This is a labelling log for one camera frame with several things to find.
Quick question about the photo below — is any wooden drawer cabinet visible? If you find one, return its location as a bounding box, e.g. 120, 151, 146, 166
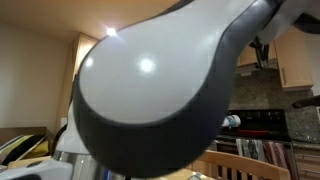
293, 142, 320, 180

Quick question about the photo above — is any red striped dish towel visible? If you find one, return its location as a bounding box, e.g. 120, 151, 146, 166
263, 139, 290, 174

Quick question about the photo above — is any wooden wall cabinet row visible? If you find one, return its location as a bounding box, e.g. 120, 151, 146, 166
236, 41, 278, 67

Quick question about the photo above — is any black stove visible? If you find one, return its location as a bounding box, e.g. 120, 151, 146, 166
216, 108, 294, 180

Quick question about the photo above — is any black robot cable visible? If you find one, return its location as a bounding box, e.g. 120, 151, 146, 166
249, 35, 271, 69

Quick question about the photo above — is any wooden cabinet over refrigerator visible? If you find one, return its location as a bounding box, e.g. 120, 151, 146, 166
71, 33, 99, 81

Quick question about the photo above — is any striped cushion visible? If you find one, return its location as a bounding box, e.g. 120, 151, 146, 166
0, 134, 46, 166

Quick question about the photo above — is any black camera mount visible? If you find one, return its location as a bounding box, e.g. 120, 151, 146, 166
292, 95, 320, 109

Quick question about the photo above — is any range hood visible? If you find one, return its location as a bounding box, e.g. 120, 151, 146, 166
235, 58, 278, 77

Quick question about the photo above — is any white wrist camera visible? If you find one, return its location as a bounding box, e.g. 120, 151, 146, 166
0, 159, 74, 180

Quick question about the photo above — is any grey striped dish towel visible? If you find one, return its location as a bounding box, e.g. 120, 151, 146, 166
235, 138, 266, 164

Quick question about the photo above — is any wooden chair back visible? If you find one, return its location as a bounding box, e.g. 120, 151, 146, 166
191, 149, 291, 180

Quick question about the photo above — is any yellow cushion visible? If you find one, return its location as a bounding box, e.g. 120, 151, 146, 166
23, 140, 50, 160

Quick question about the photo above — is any single-door wooden wall cabinet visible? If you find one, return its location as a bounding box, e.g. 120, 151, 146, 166
273, 26, 314, 91

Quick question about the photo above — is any ceiling light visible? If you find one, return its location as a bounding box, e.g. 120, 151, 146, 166
105, 27, 118, 38

